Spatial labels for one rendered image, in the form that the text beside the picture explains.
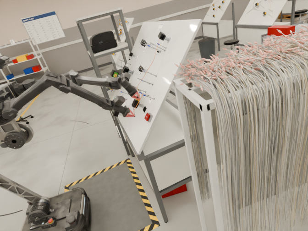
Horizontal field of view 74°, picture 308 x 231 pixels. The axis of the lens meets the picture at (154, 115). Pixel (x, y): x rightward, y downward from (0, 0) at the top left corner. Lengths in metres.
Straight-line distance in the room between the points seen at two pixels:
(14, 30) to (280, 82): 9.29
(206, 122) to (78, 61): 8.69
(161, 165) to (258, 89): 1.07
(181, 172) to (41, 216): 1.37
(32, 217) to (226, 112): 2.03
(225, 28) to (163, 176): 6.13
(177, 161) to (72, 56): 8.02
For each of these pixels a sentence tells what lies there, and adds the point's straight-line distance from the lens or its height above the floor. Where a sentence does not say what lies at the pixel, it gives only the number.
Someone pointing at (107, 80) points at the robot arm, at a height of 1.38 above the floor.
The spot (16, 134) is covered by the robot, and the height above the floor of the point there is 1.18.
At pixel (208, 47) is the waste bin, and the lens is 6.05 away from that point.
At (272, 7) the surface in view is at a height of 1.17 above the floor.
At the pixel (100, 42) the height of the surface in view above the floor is 1.56.
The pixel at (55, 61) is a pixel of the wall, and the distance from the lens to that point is 9.45.
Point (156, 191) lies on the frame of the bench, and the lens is 1.85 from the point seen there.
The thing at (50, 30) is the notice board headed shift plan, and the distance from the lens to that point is 9.29.
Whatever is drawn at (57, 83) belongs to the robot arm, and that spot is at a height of 1.53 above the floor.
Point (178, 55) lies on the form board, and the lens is 1.49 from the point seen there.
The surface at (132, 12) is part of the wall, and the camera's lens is 9.21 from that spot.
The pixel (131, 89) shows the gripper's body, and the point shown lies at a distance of 1.58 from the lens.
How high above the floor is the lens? 1.80
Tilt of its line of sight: 28 degrees down
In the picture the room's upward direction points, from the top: 15 degrees counter-clockwise
